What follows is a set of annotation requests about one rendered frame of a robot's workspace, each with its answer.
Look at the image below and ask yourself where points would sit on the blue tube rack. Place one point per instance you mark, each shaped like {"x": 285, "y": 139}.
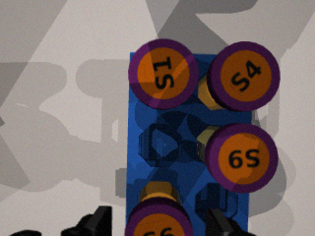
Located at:
{"x": 162, "y": 146}

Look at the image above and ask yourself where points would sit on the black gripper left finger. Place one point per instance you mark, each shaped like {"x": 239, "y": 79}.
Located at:
{"x": 97, "y": 224}

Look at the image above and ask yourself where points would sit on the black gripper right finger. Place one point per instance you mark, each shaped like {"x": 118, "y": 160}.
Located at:
{"x": 218, "y": 225}

